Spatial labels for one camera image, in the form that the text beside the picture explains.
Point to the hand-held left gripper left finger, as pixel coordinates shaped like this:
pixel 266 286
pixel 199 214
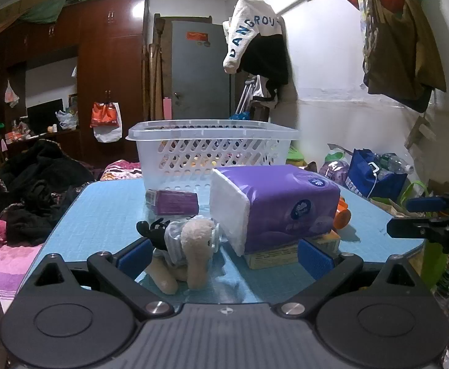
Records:
pixel 134 256

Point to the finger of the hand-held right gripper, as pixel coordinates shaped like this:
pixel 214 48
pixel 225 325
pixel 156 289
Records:
pixel 413 227
pixel 424 204

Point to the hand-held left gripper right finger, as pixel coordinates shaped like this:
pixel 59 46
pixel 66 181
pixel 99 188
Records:
pixel 315 260

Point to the black hair claw clip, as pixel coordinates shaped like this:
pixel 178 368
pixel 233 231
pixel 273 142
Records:
pixel 151 232

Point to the yellow box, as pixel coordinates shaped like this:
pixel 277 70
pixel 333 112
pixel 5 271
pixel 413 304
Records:
pixel 270 259

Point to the orange bottle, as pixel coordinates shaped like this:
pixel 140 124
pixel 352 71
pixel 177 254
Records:
pixel 341 217

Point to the beige plush toy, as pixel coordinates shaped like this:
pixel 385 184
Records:
pixel 195 238

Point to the purple tissue pack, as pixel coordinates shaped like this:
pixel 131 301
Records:
pixel 286 200

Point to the small purple tissue packet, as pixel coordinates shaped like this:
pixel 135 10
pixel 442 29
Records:
pixel 174 202

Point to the white plastic basket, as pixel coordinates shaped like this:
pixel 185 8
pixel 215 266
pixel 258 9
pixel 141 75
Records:
pixel 170 161

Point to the green bag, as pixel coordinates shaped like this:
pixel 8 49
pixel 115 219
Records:
pixel 413 192

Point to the clear plastic water bottle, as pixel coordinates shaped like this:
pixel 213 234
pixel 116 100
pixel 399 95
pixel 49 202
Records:
pixel 395 163

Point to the blue shopping bag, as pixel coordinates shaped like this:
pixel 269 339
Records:
pixel 363 173

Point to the pink floral blanket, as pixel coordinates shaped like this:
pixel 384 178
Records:
pixel 120 169

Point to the purple plastic bag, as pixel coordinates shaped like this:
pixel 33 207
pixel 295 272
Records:
pixel 334 171

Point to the pink bedsheet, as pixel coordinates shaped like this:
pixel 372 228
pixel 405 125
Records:
pixel 13 261

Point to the black clothes pile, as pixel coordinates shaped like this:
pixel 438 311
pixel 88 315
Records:
pixel 40 176

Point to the orange and white plastic bag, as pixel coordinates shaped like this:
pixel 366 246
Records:
pixel 105 117

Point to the pink flat board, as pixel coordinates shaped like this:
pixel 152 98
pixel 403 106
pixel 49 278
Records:
pixel 167 108

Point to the clear plastic bag on desk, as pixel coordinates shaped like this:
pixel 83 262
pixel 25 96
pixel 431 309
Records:
pixel 67 120

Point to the brown hanging tote bag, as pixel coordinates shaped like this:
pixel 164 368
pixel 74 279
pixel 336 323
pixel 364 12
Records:
pixel 401 46

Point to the black television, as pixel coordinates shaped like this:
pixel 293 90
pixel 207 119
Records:
pixel 44 115

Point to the wooden planks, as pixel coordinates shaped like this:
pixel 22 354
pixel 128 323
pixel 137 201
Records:
pixel 157 73

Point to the grey door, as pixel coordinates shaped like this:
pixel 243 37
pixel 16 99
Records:
pixel 193 77

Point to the brown wooden wardrobe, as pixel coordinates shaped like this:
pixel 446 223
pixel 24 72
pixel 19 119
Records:
pixel 109 65

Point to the small white plastic bag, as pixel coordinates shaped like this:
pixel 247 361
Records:
pixel 11 96

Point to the black hanging garment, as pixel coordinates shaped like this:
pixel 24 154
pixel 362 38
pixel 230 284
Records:
pixel 266 57

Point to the white hoodie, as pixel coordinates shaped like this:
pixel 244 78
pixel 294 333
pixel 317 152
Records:
pixel 247 19

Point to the green cloth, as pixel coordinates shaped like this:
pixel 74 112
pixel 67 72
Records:
pixel 55 5

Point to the metal crutch frame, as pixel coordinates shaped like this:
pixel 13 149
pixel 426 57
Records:
pixel 245 96

